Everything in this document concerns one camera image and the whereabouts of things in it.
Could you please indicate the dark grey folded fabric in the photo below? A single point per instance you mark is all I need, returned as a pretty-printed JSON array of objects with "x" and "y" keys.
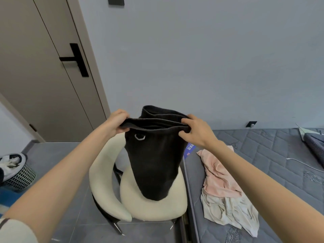
[{"x": 315, "y": 146}]

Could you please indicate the blue mattress label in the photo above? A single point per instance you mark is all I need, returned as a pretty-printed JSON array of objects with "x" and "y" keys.
[{"x": 190, "y": 149}]

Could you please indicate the cream upholstered chair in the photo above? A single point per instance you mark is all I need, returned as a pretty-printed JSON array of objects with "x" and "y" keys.
[{"x": 151, "y": 207}]

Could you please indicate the black door hinge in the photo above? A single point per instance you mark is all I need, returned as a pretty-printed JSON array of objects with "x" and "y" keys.
[{"x": 33, "y": 128}]

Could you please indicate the person's right hand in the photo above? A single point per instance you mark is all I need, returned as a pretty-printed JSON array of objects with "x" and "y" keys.
[{"x": 200, "y": 132}]

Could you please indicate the blue item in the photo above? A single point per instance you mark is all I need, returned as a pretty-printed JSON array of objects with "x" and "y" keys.
[{"x": 5, "y": 199}]

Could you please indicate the grey quilted mattress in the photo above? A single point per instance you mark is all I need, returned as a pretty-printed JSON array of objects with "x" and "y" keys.
[{"x": 273, "y": 154}]

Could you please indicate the person's cream sleeve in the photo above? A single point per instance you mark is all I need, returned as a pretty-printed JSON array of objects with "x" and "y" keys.
[{"x": 15, "y": 231}]

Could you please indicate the black garment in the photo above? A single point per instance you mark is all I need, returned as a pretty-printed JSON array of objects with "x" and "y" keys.
[{"x": 154, "y": 159}]

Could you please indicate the pink cloth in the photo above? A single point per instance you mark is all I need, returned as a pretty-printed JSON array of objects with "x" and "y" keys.
[{"x": 219, "y": 179}]

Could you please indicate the person's left forearm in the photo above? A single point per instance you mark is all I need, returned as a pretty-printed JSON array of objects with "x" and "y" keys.
[{"x": 60, "y": 179}]

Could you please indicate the beige door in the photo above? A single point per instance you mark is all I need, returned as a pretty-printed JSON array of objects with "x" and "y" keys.
[{"x": 38, "y": 73}]

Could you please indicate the person's left hand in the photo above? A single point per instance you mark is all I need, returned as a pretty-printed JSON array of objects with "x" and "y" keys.
[{"x": 115, "y": 122}]

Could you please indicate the black wall socket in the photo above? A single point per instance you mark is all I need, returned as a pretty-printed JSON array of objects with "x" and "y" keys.
[{"x": 251, "y": 124}]

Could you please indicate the person's right forearm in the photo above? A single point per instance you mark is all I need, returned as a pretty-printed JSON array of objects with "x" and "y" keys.
[{"x": 263, "y": 192}]

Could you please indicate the black wall panel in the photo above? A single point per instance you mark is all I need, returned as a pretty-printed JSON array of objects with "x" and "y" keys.
[{"x": 116, "y": 0}]

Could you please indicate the person's left thumb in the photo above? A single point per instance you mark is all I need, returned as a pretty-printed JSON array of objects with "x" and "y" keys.
[{"x": 124, "y": 129}]

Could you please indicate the white clothes in basket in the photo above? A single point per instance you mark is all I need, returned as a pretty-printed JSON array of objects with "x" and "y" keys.
[{"x": 11, "y": 163}]

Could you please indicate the person's right thumb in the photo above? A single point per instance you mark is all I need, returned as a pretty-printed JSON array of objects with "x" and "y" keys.
[{"x": 184, "y": 135}]

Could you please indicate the perforated laundry basket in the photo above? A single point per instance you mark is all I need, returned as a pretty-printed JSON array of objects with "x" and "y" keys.
[{"x": 21, "y": 178}]

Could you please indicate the white crumpled cloth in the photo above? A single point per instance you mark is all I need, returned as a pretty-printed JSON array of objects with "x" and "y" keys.
[{"x": 232, "y": 212}]

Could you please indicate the white and green item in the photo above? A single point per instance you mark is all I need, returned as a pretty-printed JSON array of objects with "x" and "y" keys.
[{"x": 305, "y": 132}]

